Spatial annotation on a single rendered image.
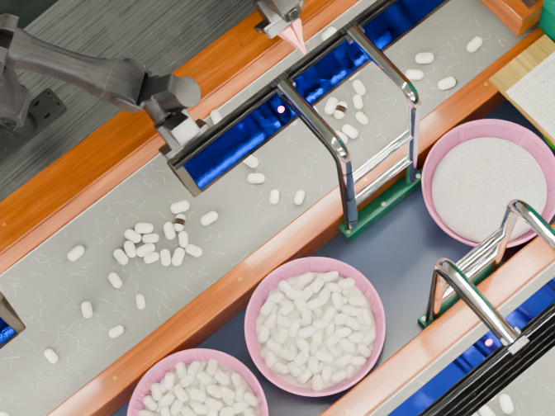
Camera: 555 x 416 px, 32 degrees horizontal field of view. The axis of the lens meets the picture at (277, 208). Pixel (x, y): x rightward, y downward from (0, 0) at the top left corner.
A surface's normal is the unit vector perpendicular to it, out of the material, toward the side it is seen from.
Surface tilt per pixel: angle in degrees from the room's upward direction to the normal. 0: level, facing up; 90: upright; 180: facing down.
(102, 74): 27
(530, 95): 0
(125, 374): 0
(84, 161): 0
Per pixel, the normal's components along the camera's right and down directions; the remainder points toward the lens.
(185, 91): 0.66, -0.09
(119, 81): 0.35, -0.21
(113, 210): -0.11, -0.32
